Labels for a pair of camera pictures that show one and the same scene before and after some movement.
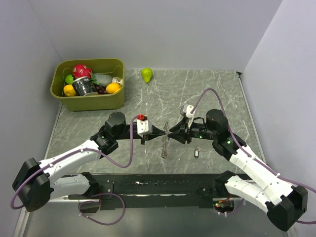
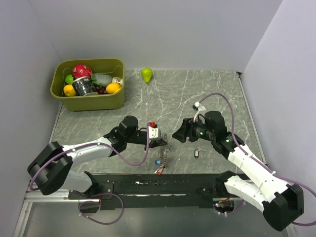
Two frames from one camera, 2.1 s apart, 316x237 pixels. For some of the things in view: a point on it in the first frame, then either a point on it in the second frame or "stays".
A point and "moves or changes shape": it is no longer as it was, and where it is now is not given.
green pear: x=147 y=73 stays
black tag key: x=196 y=152 stays
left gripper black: x=156 y=133 → x=153 y=143
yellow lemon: x=69 y=90 stays
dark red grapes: x=101 y=90 stays
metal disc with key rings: x=165 y=140 moves or changes shape
